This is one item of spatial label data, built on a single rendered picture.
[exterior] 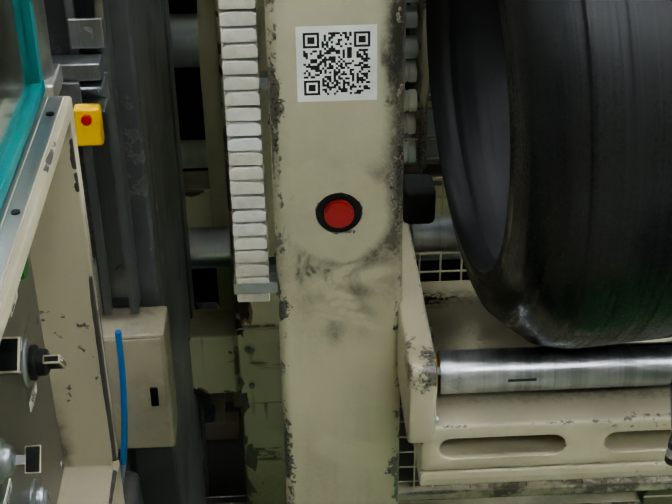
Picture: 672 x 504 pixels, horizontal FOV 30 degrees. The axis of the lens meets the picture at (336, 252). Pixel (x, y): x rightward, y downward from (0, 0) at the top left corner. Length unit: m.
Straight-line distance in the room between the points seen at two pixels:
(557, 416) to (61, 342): 0.51
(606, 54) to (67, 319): 0.50
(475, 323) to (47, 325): 0.61
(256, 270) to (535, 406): 0.32
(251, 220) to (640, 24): 0.45
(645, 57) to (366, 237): 0.37
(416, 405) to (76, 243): 0.38
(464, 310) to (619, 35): 0.62
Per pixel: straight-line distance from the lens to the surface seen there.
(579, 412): 1.32
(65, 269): 1.08
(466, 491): 2.03
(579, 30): 1.03
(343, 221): 1.25
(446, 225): 1.51
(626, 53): 1.03
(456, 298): 1.59
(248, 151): 1.23
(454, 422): 1.29
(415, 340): 1.26
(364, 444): 1.42
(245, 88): 1.20
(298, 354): 1.34
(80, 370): 1.14
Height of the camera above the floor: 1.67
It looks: 31 degrees down
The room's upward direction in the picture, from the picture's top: 1 degrees counter-clockwise
